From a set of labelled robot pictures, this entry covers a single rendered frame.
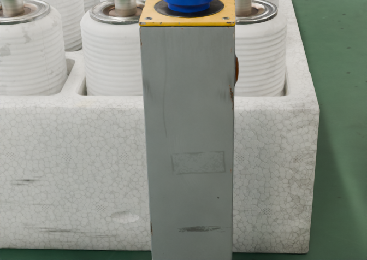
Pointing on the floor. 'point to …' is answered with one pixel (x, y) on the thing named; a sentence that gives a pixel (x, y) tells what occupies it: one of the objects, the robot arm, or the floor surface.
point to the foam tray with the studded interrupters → (273, 198)
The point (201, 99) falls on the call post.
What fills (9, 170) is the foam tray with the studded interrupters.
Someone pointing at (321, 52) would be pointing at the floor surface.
